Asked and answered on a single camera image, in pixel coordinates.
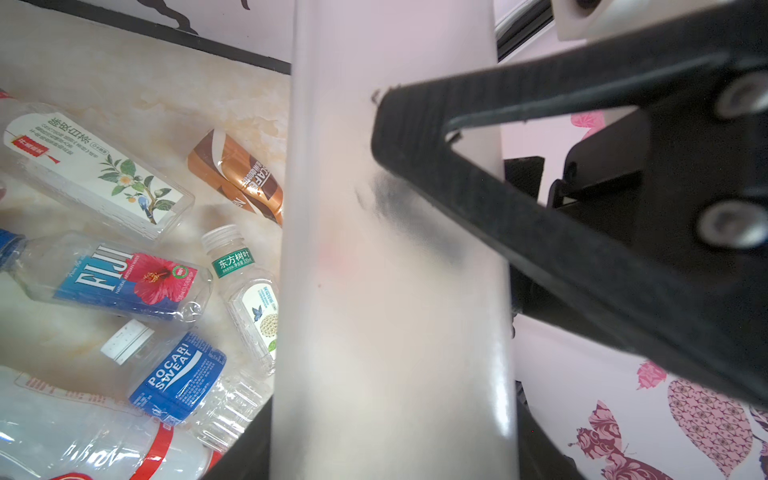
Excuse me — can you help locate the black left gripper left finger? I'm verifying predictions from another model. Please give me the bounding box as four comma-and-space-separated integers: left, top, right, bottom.
200, 398, 586, 480

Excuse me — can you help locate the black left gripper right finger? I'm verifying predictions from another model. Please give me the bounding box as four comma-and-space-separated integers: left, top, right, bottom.
371, 1, 767, 406

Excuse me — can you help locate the Pocari Sweat bottle blue label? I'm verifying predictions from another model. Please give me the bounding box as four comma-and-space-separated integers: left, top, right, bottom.
100, 320, 272, 453

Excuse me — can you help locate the clear bottle green band label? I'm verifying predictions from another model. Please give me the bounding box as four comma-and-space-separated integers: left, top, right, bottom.
201, 224, 279, 376

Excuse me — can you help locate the tall white frosted bottle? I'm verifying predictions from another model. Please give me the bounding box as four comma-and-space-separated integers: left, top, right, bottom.
270, 1, 519, 479

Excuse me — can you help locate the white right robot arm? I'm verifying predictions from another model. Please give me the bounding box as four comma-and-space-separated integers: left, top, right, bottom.
499, 111, 653, 335

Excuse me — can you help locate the clear bottle red cap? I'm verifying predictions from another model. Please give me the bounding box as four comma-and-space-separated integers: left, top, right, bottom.
1, 367, 222, 480

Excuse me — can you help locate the clear Fiji water bottle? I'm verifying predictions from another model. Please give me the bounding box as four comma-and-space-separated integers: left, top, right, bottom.
1, 230, 212, 324

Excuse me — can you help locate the brown Nescafe bottle right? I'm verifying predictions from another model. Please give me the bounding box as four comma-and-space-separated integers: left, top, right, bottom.
187, 129, 284, 226

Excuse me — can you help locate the white flower label tea bottle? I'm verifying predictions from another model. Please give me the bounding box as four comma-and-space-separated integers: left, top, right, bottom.
1, 91, 194, 244

